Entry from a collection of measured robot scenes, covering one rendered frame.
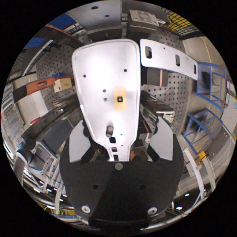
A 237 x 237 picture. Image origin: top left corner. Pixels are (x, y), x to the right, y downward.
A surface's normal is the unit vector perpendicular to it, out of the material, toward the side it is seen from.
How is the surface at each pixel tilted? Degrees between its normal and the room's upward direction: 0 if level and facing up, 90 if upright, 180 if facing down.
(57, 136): 90
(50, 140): 90
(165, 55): 0
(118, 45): 0
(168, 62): 0
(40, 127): 81
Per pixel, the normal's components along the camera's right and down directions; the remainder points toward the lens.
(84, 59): -0.01, 0.51
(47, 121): 0.99, 0.04
